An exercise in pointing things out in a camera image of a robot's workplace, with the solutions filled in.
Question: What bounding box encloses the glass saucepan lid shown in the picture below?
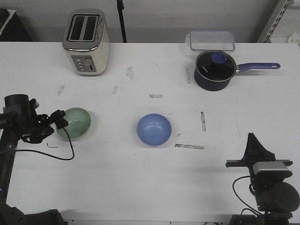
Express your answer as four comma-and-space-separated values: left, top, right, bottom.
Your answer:
195, 51, 236, 82

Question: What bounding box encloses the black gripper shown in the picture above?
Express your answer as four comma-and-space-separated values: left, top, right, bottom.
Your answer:
16, 110, 68, 143
226, 133, 293, 180

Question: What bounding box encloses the green bowl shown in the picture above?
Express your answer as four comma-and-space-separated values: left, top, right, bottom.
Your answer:
64, 107, 91, 141

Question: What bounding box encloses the grey metal shelf upright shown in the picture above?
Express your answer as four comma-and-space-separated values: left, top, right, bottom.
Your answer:
256, 0, 293, 43

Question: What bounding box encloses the dark blue saucepan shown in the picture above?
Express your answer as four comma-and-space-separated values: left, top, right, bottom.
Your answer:
194, 50, 281, 91

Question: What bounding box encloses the blue bowl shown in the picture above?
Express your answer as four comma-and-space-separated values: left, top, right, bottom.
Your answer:
136, 113, 172, 146

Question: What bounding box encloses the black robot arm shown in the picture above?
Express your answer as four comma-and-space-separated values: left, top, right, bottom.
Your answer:
225, 133, 300, 225
0, 94, 68, 225

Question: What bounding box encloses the black camera cable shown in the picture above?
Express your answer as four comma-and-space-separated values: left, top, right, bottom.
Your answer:
9, 127, 75, 161
232, 175, 261, 215

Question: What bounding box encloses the black tripod pole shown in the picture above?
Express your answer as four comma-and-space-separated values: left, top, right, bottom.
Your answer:
116, 0, 127, 43

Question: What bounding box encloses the cream two-slot toaster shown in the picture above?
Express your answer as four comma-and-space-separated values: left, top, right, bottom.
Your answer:
62, 8, 110, 76

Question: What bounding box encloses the clear plastic food container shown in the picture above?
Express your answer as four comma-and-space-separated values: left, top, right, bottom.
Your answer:
185, 30, 235, 52

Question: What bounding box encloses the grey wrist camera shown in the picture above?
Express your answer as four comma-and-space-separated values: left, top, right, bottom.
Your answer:
29, 98, 39, 110
253, 161, 289, 175

